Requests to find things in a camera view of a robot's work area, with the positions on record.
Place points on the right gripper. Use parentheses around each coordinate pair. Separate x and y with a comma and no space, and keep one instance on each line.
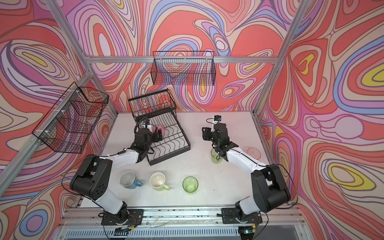
(206,134)

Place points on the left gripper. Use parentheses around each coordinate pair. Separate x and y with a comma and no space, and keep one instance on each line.
(160,137)

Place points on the pink plastic cup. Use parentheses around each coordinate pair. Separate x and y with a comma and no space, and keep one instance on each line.
(159,129)

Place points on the cream mug green handle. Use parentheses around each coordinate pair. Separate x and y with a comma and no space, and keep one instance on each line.
(158,182)

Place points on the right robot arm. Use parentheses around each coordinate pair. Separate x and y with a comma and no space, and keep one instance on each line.
(269,188)

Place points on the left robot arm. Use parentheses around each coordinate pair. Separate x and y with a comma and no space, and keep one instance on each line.
(92,177)

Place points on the green tumbler far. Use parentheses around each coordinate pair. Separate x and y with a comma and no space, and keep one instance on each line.
(215,157)

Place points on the green tumbler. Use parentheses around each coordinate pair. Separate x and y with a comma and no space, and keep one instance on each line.
(190,184)
(215,157)

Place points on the clear pink tumbler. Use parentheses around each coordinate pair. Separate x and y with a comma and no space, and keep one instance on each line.
(254,153)

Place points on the green tumbler near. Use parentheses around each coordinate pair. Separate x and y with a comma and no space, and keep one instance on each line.
(190,184)

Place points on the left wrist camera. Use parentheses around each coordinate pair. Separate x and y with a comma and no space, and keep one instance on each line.
(145,123)

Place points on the black wire dish rack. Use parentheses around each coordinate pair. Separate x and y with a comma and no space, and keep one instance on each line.
(160,108)

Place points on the white mug blue handle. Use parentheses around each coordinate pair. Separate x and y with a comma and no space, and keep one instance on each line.
(128,180)

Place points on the back wall wire basket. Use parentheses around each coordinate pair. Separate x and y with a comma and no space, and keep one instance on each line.
(176,68)

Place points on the wall wire basket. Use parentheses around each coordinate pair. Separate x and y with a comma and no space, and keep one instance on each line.
(176,68)
(74,122)

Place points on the left wall wire basket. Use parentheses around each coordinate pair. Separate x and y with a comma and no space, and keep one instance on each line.
(74,122)

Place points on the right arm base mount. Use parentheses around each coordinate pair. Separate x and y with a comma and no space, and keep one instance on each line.
(235,216)

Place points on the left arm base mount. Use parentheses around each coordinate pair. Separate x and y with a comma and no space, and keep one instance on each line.
(121,217)

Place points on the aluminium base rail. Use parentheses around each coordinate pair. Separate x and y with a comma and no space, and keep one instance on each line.
(185,223)

